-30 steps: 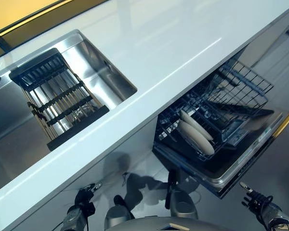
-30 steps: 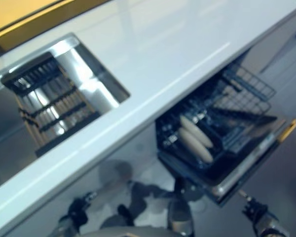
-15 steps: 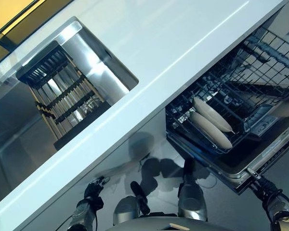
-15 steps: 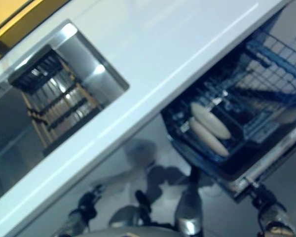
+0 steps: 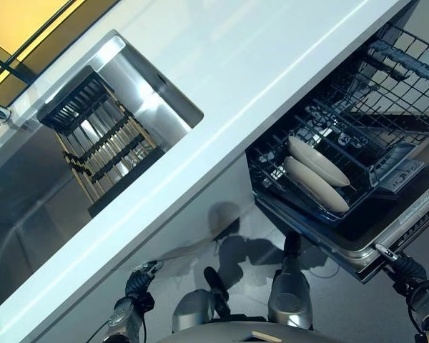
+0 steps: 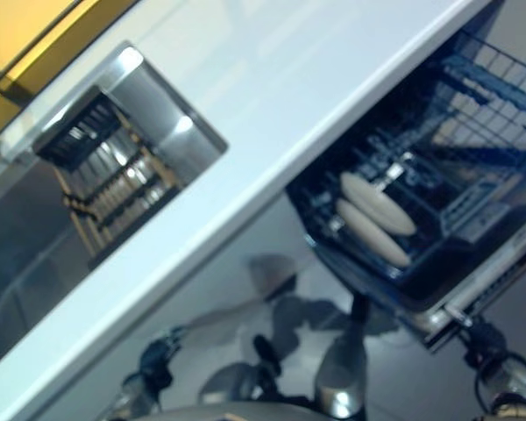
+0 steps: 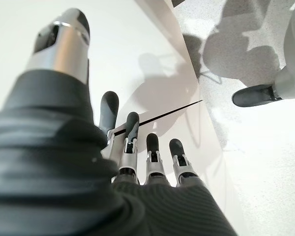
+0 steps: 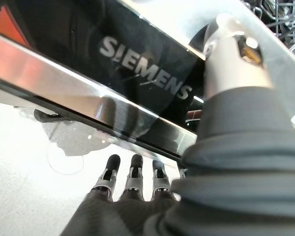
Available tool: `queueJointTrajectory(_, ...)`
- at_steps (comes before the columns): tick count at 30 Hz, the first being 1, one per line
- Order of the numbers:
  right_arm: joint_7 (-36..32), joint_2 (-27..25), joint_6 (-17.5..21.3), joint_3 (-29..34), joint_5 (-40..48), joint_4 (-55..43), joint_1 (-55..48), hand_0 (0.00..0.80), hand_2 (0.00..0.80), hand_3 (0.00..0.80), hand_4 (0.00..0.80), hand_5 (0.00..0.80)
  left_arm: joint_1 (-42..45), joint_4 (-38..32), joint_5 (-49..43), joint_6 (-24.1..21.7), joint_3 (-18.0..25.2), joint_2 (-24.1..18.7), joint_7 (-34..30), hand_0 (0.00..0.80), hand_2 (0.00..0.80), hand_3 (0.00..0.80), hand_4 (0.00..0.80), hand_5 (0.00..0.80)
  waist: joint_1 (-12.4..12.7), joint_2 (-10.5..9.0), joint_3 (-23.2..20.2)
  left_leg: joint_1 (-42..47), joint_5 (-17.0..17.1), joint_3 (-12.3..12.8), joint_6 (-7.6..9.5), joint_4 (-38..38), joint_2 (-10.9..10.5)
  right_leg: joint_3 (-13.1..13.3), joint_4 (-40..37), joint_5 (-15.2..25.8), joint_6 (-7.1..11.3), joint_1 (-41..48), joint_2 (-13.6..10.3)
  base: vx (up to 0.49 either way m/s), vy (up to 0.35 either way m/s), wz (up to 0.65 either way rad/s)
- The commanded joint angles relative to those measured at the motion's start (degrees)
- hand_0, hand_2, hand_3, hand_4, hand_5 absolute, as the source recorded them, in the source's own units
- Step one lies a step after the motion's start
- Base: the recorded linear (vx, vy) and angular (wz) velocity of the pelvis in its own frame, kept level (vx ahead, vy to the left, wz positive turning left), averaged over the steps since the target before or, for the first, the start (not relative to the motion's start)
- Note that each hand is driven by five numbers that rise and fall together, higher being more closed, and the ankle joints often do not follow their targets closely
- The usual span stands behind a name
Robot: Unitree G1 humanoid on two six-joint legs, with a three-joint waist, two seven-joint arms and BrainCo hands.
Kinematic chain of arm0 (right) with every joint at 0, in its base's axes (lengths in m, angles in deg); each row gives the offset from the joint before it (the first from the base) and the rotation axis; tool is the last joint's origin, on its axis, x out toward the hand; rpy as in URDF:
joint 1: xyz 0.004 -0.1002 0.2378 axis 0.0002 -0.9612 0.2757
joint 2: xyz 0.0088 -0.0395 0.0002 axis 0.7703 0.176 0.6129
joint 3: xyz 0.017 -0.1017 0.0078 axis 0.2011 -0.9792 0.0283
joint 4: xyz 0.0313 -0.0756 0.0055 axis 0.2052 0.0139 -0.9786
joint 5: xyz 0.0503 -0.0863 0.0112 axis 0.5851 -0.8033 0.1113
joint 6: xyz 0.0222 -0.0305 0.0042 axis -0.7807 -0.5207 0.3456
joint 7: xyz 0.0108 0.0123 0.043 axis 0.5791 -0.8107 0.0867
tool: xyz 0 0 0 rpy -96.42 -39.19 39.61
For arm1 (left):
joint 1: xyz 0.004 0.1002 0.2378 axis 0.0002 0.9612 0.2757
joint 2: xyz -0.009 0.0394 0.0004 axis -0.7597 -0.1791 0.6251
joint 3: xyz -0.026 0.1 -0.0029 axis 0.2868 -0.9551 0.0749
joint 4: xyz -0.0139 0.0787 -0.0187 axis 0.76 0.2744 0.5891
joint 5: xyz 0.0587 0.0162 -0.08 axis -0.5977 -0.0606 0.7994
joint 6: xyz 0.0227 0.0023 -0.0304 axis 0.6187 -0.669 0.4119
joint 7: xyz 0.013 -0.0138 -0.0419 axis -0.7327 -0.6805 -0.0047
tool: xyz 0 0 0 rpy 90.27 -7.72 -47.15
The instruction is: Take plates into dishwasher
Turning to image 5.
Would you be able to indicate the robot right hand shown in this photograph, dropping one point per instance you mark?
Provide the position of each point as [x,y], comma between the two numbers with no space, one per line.
[409,271]

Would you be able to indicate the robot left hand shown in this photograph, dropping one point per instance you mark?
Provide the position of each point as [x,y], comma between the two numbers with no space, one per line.
[137,282]

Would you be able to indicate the cream ceramic plate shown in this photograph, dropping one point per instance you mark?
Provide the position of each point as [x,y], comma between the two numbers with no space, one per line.
[316,186]
[316,159]

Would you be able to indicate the grey plastic dishwasher tray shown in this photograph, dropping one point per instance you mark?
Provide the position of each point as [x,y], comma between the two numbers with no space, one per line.
[400,168]

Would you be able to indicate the grey robot left leg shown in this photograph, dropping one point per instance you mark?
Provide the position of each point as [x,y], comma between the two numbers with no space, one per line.
[193,311]

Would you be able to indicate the grey robot leg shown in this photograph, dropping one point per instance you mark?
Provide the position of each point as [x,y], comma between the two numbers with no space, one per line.
[193,311]
[289,296]

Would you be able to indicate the grey robot torso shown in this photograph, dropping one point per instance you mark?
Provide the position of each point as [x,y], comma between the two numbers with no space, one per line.
[243,334]

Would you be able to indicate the grey robot right leg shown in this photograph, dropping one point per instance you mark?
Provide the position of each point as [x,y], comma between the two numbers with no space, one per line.
[289,296]

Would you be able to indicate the steel sink drain strainer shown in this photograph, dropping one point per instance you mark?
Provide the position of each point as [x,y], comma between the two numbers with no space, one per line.
[143,153]

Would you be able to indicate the stainless steel sink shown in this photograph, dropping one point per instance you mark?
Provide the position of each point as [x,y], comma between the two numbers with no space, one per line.
[146,89]

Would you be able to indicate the black dish drying rack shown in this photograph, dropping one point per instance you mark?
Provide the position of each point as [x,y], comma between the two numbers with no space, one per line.
[71,96]

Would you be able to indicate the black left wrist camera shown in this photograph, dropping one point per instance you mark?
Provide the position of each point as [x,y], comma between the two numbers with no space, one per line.
[146,301]

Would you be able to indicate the black window frame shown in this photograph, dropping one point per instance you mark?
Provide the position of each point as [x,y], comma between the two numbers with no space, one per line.
[39,46]

